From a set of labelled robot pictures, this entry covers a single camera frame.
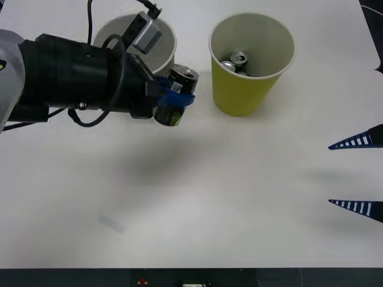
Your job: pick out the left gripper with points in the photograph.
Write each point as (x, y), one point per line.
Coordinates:
(134, 89)

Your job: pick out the grey waste bin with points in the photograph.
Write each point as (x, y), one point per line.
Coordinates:
(166, 45)

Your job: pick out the yellow-green waste bin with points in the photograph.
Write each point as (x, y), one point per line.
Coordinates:
(239, 92)

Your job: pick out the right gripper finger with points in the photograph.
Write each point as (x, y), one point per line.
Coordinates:
(363, 207)
(363, 140)

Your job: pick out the dark robot base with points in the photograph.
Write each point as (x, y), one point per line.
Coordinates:
(74, 278)

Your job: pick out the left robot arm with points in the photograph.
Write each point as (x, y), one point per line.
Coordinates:
(60, 74)

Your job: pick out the black drink can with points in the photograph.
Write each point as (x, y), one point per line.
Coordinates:
(181, 82)

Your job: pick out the silver and green drink can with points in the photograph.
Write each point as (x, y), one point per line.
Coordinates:
(239, 57)

